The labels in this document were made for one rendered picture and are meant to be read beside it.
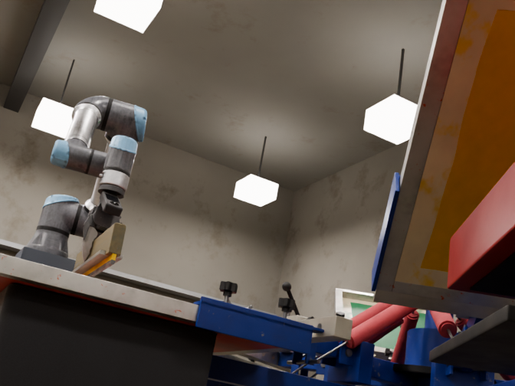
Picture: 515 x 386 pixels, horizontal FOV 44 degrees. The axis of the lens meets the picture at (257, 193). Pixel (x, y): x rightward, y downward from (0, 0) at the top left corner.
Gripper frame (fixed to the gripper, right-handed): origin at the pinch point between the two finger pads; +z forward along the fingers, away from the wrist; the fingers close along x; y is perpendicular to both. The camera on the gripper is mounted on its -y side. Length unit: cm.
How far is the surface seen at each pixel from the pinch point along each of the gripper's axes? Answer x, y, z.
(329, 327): -53, -32, 8
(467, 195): -57, -71, -18
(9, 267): 21.6, -29.3, 12.5
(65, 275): 10.6, -29.3, 11.2
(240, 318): -29.8, -30.4, 10.8
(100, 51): -43, 515, -346
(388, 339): -157, 78, -16
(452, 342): -45, -82, 15
